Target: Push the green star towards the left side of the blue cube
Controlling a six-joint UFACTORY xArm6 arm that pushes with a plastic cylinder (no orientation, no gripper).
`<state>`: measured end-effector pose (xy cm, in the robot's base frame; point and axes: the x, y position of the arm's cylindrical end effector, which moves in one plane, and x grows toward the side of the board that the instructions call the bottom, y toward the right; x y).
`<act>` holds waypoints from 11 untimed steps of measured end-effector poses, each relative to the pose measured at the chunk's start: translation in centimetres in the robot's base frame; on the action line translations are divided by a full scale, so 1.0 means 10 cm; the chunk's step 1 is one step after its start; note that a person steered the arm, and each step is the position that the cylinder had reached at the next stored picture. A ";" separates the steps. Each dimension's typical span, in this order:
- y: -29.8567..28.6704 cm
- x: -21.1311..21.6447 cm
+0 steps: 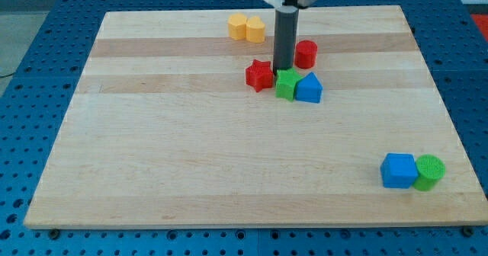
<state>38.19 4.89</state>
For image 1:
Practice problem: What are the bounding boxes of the yellow hexagon block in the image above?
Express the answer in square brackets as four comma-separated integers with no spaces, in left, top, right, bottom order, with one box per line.
[227,13,248,40]

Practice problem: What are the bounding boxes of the green star block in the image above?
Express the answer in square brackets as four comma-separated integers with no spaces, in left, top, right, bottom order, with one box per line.
[275,68,303,101]

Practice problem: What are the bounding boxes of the red star block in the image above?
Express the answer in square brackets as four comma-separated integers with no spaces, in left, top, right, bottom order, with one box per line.
[246,59,274,92]

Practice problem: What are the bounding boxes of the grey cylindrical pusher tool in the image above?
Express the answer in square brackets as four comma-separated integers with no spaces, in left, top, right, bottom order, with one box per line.
[272,6,299,74]

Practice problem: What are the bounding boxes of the blue perforated metal base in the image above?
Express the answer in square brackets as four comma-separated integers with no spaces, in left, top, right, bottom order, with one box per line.
[1,0,487,255]

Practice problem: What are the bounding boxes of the light wooden board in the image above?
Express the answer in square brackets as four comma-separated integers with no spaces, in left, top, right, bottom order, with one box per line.
[24,5,487,229]

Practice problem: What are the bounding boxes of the green cylinder block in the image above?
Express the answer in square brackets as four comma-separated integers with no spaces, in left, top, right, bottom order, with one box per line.
[413,154,446,191]

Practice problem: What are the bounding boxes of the blue triangular prism block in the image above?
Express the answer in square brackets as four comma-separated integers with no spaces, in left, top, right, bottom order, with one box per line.
[294,72,323,104]

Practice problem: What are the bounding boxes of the blue cube block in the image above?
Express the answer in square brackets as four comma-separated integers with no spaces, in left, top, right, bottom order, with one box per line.
[380,152,419,189]

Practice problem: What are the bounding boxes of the red cylinder block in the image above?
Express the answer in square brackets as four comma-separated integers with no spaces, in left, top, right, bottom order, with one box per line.
[294,40,318,69]

